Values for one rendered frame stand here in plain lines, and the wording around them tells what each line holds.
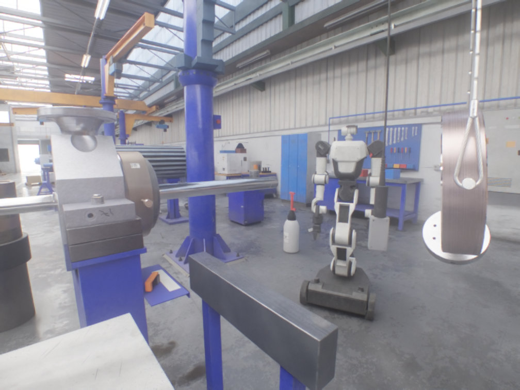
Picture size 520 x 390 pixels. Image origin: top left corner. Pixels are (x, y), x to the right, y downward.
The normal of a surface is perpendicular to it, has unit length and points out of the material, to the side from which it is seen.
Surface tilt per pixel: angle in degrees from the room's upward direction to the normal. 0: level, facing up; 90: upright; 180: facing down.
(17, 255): 90
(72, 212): 90
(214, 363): 90
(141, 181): 67
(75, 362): 0
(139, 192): 80
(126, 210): 90
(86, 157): 45
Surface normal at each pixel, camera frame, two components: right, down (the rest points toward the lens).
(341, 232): -0.39, -0.28
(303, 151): -0.78, 0.09
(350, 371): 0.00, -0.99
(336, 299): -0.43, 0.14
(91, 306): 0.65, 0.11
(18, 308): 0.97, 0.04
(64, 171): 0.46, -0.62
